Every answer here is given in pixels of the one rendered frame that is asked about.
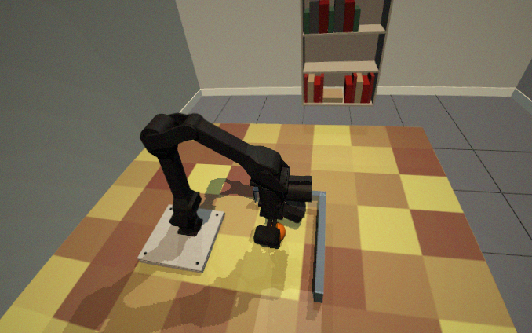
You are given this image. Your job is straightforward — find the shiny orange-brown ball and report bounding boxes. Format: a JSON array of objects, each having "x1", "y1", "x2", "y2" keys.
[{"x1": 276, "y1": 222, "x2": 286, "y2": 238}]

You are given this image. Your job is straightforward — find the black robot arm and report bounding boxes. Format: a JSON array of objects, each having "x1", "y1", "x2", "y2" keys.
[{"x1": 140, "y1": 113, "x2": 312, "y2": 236}]

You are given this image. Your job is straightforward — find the low clear walls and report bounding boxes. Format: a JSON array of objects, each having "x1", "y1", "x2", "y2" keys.
[{"x1": 254, "y1": 192, "x2": 320, "y2": 208}]

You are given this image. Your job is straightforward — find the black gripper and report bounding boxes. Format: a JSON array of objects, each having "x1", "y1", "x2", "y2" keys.
[{"x1": 253, "y1": 192, "x2": 284, "y2": 247}]

